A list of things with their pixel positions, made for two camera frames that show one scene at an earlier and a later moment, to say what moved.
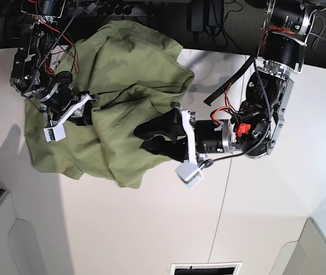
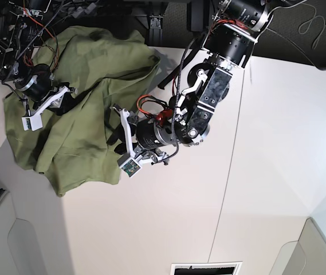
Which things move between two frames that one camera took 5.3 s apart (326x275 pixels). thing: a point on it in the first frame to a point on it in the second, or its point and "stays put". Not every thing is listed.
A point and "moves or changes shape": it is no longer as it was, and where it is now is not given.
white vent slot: x=224 y=268 stays put
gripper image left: x=59 y=101 to x=38 y=87
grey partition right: x=312 y=254 stays put
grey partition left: x=7 y=244 stays put
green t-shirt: x=133 y=74 moves or changes shape
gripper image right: x=165 y=135 to x=145 y=138
